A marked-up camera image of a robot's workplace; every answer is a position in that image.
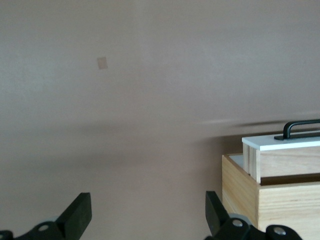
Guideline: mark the tan tape patch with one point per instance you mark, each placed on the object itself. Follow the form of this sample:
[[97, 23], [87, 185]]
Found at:
[[102, 63]]

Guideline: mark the light wooden drawer cabinet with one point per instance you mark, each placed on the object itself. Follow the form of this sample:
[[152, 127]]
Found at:
[[287, 207]]

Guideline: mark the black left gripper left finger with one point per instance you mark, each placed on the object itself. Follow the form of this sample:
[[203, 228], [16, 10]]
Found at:
[[75, 215]]

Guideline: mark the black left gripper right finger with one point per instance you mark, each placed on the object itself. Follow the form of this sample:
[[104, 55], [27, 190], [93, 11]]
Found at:
[[217, 215]]

